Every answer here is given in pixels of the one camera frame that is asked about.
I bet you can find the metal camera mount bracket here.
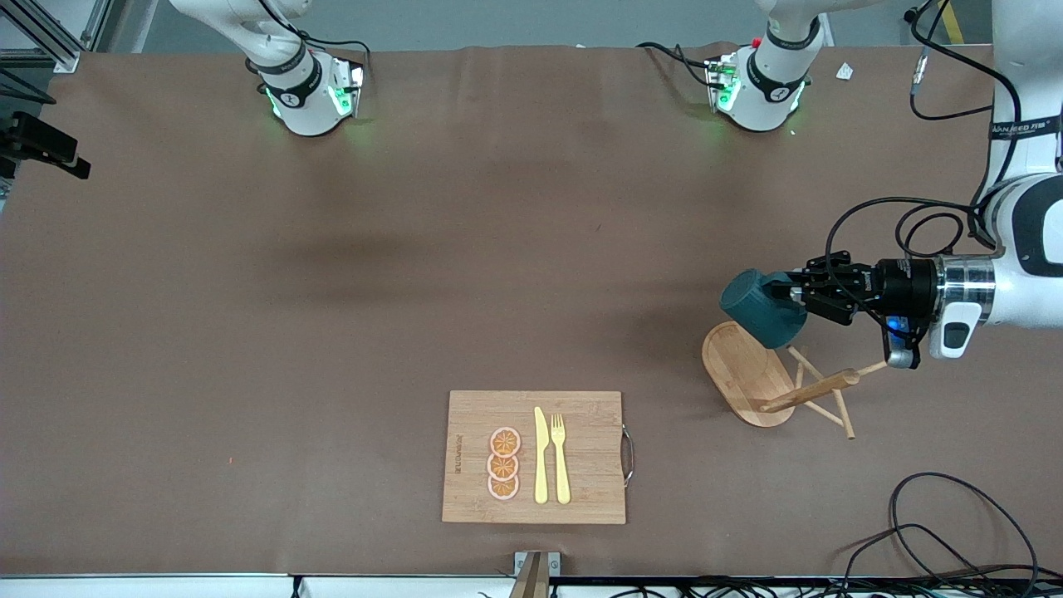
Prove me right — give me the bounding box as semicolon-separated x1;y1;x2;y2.
508;551;562;598

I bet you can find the black cable loop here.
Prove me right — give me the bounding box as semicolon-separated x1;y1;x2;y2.
839;523;1006;598
889;472;1041;582

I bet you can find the dark teal cup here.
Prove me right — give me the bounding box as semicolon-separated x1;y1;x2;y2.
719;267;809;350

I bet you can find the wooden mug rack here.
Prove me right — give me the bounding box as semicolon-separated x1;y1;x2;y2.
702;322;889;440

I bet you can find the yellow plastic knife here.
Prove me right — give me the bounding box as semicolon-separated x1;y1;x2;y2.
534;406;550;505

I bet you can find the aluminium frame profile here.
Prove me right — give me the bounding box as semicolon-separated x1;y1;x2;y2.
0;0;113;74

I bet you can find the black base cable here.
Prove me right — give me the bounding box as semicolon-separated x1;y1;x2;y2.
257;0;372;80
635;42;717;88

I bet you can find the bamboo cutting board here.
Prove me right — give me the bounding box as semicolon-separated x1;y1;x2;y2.
441;390;635;526

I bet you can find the yellow plastic fork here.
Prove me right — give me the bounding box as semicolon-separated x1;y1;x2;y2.
551;413;572;506

